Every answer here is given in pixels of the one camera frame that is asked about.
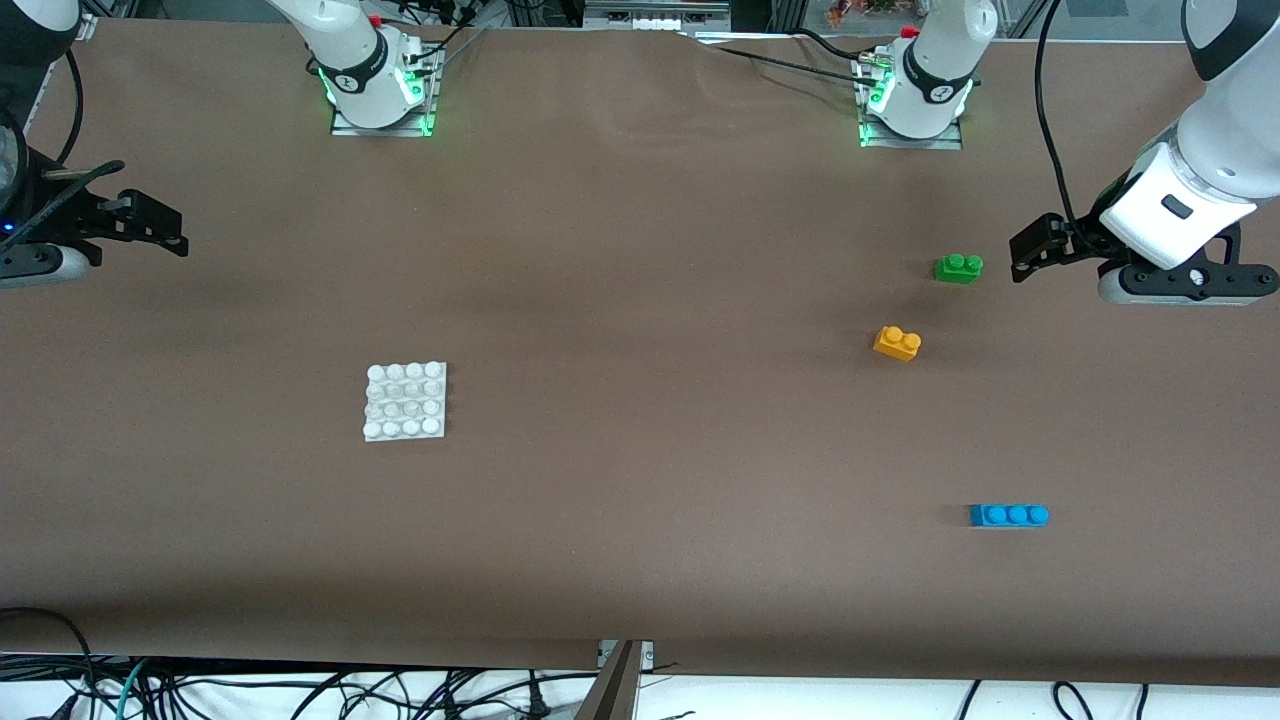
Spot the teal floor cable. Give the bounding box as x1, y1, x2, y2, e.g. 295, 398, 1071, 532
116, 657, 153, 720

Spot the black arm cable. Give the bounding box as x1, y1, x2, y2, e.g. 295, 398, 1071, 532
1035, 0, 1091, 241
40, 45, 86, 171

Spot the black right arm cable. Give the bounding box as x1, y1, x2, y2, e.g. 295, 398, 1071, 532
40, 45, 86, 171

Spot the brown table cover sheet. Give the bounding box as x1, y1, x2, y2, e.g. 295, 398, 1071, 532
0, 18, 1280, 689

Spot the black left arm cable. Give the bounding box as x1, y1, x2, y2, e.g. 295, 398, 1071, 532
1035, 0, 1091, 241

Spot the yellow two-stud block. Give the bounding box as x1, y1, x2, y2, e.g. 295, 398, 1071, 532
872, 326, 923, 363

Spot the dark grey metal bar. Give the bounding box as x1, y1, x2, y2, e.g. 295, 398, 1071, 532
575, 642, 641, 720

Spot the black looped floor cable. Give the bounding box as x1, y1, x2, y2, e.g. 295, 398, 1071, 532
0, 607, 101, 720

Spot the black cable on table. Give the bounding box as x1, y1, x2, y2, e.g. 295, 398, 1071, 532
795, 28, 879, 65
690, 35, 883, 77

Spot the blue three-stud block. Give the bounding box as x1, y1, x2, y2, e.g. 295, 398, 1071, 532
968, 503, 1050, 529

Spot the white studded base plate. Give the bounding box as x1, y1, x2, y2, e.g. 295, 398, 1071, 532
362, 361, 448, 443

